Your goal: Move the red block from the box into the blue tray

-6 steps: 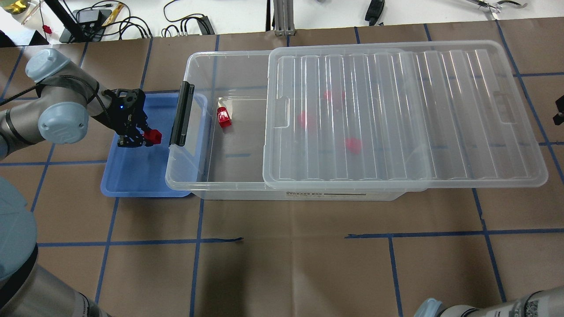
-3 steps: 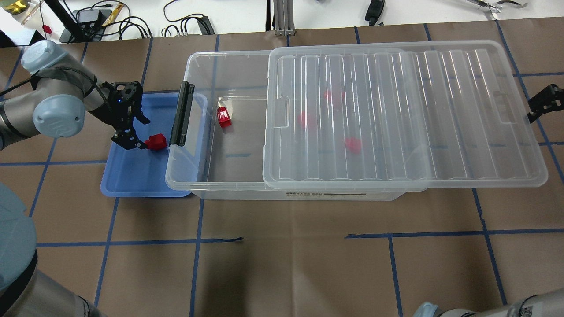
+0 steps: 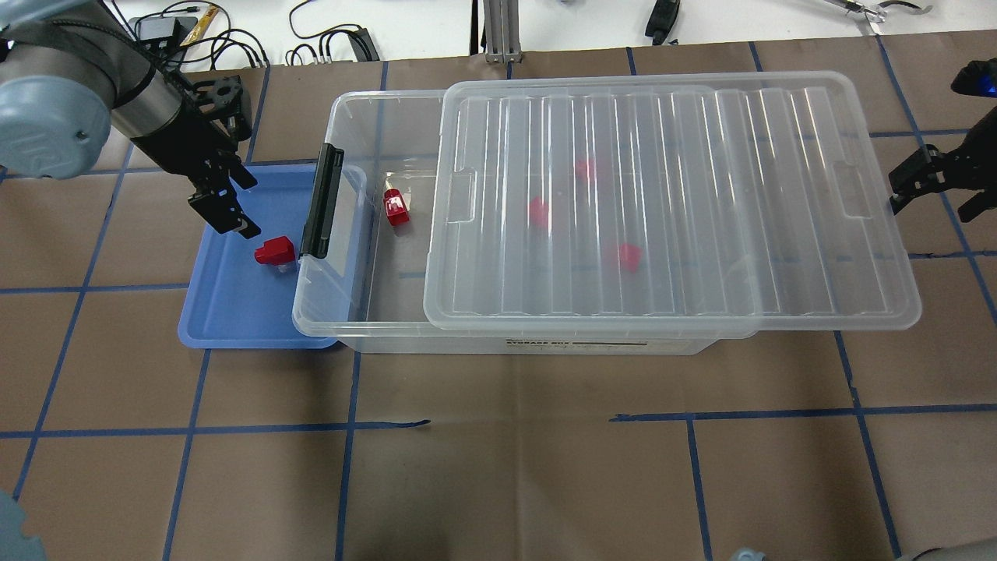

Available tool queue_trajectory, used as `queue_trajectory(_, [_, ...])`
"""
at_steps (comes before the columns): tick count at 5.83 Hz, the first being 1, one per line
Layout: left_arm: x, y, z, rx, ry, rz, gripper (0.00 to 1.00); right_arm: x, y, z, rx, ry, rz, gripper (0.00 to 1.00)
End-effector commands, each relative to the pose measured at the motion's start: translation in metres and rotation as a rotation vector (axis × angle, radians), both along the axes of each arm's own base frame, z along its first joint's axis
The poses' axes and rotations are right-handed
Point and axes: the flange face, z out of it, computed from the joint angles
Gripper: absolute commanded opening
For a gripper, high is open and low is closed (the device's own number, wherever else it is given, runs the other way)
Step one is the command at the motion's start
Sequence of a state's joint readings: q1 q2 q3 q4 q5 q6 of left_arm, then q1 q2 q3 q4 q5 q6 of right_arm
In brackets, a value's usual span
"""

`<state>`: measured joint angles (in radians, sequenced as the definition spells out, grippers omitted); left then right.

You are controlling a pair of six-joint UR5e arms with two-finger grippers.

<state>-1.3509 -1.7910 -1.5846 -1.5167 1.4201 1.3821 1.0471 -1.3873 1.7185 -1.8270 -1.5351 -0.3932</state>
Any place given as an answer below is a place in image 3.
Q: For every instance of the black device on table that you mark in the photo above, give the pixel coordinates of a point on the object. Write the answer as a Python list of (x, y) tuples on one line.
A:
[(661, 22)]

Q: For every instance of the red block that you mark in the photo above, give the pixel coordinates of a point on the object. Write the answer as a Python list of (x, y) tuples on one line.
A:
[(539, 213), (585, 170), (395, 208), (276, 252), (629, 257)]

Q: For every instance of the blue plastic tray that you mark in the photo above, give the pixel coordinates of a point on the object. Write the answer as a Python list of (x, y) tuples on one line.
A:
[(234, 302)]

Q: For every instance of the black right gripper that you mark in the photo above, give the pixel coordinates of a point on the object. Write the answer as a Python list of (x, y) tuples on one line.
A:
[(968, 165)]

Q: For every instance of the aluminium frame post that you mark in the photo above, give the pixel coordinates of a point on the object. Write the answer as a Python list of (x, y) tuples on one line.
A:
[(502, 31)]

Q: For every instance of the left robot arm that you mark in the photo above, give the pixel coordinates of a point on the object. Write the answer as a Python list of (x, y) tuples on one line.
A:
[(71, 74)]

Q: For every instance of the clear plastic box lid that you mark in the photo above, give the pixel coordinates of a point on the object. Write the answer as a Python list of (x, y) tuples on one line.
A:
[(828, 250)]

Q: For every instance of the black box latch handle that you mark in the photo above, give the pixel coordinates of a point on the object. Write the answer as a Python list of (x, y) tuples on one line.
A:
[(318, 225)]

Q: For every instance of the clear plastic storage box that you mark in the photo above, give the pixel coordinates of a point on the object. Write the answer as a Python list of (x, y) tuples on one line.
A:
[(374, 296)]

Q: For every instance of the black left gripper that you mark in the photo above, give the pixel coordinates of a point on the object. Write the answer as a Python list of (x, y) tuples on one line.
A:
[(173, 146)]

